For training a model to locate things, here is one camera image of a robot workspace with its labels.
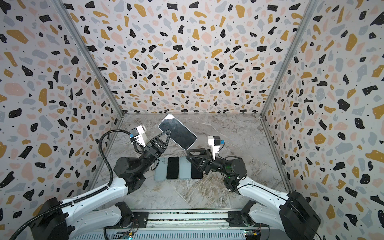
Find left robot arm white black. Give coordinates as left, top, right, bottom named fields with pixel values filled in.
left=27, top=130, right=171, bottom=240

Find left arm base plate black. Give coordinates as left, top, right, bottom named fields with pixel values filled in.
left=106, top=212, right=149, bottom=230

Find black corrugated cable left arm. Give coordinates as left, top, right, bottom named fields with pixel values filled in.
left=8, top=129, right=145, bottom=240

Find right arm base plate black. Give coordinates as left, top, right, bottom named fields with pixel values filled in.
left=226, top=211, right=255, bottom=228

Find white ribbed cable tray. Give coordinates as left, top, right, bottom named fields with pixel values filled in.
left=71, top=230, right=248, bottom=240

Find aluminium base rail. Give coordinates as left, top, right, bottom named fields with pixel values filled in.
left=56, top=208, right=316, bottom=240

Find right corner aluminium post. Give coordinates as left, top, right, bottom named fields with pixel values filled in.
left=261, top=0, right=319, bottom=119

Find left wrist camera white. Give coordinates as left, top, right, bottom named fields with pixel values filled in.
left=130, top=125, right=148, bottom=148

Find corner aluminium post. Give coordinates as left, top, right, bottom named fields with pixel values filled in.
left=261, top=0, right=319, bottom=119
left=52, top=1, right=124, bottom=118

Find white phone case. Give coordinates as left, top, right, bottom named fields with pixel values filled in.
left=158, top=113, right=198, bottom=151

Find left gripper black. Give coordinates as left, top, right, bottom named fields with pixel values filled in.
left=136, top=131, right=169, bottom=177

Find left corner aluminium post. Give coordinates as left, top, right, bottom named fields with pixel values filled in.
left=52, top=1, right=124, bottom=118

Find black phone blue back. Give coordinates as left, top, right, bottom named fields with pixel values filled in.
left=166, top=157, right=180, bottom=180

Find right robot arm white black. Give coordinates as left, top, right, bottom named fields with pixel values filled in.
left=186, top=148, right=321, bottom=240

